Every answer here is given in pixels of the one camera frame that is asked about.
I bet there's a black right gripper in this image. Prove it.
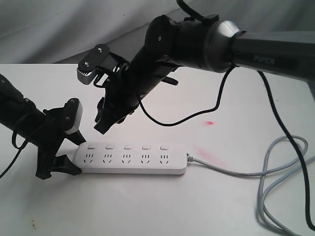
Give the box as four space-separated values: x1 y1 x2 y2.
94 59 148 134

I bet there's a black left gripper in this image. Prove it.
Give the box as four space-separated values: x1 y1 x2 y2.
35 109 86 179

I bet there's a white five-outlet power strip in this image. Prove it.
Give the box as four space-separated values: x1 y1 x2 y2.
73 142 188 175

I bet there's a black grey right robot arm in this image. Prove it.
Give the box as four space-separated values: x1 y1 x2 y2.
95 16 315 133

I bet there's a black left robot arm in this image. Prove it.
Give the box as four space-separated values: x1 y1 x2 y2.
0 76 86 179

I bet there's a grey backdrop cloth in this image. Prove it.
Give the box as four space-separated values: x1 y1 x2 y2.
0 0 315 63

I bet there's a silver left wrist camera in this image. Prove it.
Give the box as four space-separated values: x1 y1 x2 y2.
62 98 83 135

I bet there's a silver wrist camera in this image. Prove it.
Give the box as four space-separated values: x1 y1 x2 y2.
77 44 110 85
62 98 83 135

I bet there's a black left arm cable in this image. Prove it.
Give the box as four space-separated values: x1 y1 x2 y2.
0 113 50 179

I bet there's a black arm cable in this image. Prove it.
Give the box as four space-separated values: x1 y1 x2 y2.
0 113 50 179
93 0 315 229

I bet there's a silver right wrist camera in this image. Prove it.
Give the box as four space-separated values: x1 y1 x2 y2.
77 44 110 85

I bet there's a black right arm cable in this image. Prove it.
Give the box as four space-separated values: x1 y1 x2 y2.
93 0 315 229

